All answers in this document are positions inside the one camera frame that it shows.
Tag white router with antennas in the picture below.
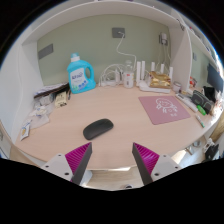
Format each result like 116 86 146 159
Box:
135 60 175 94

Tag clear bottle with red label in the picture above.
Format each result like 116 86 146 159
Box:
123 59 135 89

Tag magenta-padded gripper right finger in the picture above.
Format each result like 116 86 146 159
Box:
131 142 183 186

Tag grey wall socket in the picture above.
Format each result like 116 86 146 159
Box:
111 27 126 39

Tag black monitor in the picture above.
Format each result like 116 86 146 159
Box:
206 63 224 94

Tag white wall charger adapter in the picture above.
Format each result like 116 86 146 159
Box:
158 32 169 47

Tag white sachet with yellow print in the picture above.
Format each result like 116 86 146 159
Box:
19 119 33 141

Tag black bag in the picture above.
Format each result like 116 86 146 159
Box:
202 85 217 103

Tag white wall socket cable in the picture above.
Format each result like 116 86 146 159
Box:
115 32 138 64

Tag clear plastic bags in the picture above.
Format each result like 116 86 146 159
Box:
29 99 55 130

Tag blue detergent bottle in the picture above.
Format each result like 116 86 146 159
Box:
66 52 97 95

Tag white remote control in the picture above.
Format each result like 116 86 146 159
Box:
175 93 199 113

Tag small beige carton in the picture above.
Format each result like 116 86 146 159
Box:
54 91 69 108

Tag black computer mouse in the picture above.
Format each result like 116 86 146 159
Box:
82 118 115 141

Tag grey blank wall plate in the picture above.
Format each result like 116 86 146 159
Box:
37 43 54 61

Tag green marker pen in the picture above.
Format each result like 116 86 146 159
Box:
195 114 206 129

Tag pink mouse pad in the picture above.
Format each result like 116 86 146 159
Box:
138 94 192 126

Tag green packet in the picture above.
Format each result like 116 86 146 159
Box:
196 104 208 117

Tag small white jar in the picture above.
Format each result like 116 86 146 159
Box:
172 81 183 94

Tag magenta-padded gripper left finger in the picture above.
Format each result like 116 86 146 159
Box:
41 142 93 186

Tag white power strip with cables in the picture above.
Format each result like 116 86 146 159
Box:
98 63 125 88

